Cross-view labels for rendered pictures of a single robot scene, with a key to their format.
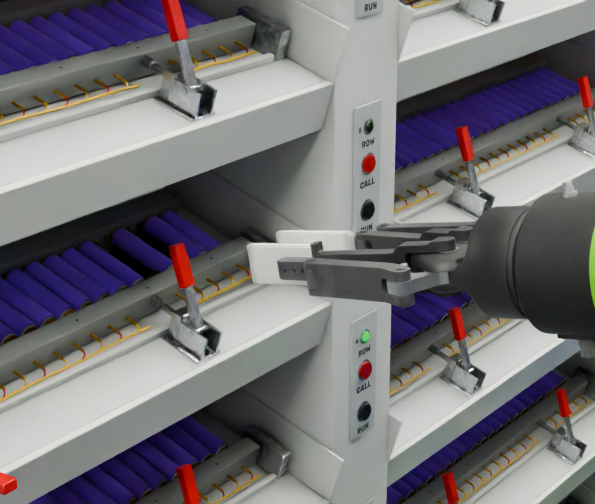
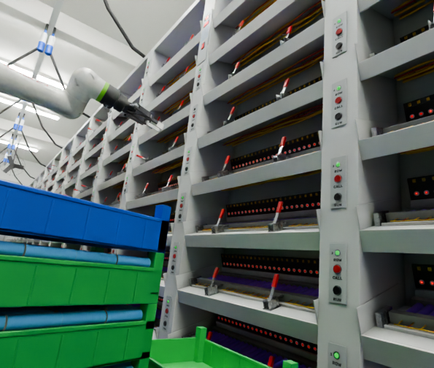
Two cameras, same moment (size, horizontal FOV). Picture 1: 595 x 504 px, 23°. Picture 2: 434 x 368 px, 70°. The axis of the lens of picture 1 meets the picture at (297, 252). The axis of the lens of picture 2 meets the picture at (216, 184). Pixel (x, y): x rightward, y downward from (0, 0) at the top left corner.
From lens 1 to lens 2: 2.33 m
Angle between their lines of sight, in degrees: 111
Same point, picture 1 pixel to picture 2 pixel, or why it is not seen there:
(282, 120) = (184, 112)
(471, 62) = (224, 90)
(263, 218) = not seen: hidden behind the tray
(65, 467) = (153, 163)
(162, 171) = (170, 123)
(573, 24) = (261, 66)
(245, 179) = not seen: hidden behind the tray
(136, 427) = (160, 161)
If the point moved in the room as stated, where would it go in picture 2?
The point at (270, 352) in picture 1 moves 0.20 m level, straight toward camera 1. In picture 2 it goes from (176, 152) to (137, 152)
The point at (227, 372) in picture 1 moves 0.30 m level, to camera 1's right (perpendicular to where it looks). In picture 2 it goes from (170, 155) to (138, 126)
